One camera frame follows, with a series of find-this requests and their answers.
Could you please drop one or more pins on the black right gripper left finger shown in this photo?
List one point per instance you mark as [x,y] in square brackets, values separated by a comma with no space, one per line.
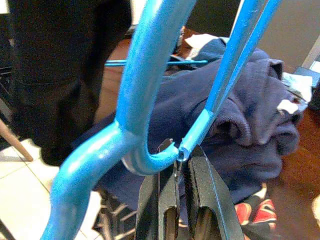
[150,200]

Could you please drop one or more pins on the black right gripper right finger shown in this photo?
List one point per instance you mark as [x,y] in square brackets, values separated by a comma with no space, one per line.
[207,200]

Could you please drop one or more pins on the blue metal hanger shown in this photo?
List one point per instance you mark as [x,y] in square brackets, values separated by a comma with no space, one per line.
[142,75]

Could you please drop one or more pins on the red and black garment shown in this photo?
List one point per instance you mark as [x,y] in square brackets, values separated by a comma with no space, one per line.
[262,212]

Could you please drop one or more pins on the navy fleece garment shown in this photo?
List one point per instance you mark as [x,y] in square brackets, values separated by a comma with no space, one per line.
[237,112]

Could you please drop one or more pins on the brown garment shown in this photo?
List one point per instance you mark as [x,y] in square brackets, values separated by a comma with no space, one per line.
[300,175]

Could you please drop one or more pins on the white chair wooden legs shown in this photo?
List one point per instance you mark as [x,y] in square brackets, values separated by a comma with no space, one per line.
[17,145]

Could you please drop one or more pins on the black crumpled garment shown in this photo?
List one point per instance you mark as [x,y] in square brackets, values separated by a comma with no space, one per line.
[50,62]

